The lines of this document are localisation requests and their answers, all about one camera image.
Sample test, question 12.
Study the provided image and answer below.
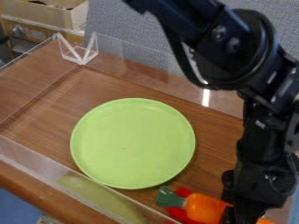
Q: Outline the wooden shelf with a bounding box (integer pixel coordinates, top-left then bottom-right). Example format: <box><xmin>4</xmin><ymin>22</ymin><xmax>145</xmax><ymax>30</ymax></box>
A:
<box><xmin>0</xmin><ymin>15</ymin><xmax>85</xmax><ymax>44</ymax></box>

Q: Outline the clear acrylic corner bracket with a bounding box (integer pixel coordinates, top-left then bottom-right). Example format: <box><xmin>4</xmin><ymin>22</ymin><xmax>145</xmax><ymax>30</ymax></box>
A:
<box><xmin>57</xmin><ymin>33</ymin><xmax>99</xmax><ymax>66</ymax></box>

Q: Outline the red plastic block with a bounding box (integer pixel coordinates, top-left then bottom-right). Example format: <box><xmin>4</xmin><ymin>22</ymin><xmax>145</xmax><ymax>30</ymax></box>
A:
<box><xmin>166</xmin><ymin>187</ymin><xmax>202</xmax><ymax>224</ymax></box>

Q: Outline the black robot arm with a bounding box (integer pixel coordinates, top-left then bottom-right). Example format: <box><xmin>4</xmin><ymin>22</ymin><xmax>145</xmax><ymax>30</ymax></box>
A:
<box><xmin>123</xmin><ymin>0</ymin><xmax>299</xmax><ymax>224</ymax></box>

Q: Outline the clear acrylic enclosure wall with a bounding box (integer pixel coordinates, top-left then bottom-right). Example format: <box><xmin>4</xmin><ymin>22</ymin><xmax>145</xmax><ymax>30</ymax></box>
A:
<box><xmin>0</xmin><ymin>37</ymin><xmax>243</xmax><ymax>224</ymax></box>

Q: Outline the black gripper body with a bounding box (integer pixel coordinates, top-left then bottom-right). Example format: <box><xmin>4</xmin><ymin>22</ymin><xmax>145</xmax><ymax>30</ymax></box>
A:
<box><xmin>221</xmin><ymin>157</ymin><xmax>297</xmax><ymax>224</ymax></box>

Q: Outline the green plate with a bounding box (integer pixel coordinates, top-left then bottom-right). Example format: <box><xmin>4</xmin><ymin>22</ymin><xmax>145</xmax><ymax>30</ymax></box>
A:
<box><xmin>70</xmin><ymin>98</ymin><xmax>197</xmax><ymax>190</ymax></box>

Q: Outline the cardboard box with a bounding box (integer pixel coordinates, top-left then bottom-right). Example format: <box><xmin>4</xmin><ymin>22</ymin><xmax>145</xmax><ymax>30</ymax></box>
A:
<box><xmin>0</xmin><ymin>0</ymin><xmax>90</xmax><ymax>30</ymax></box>

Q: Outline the orange toy carrot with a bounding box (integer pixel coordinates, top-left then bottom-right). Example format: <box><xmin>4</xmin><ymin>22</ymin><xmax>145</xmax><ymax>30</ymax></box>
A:
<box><xmin>155</xmin><ymin>186</ymin><xmax>277</xmax><ymax>224</ymax></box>

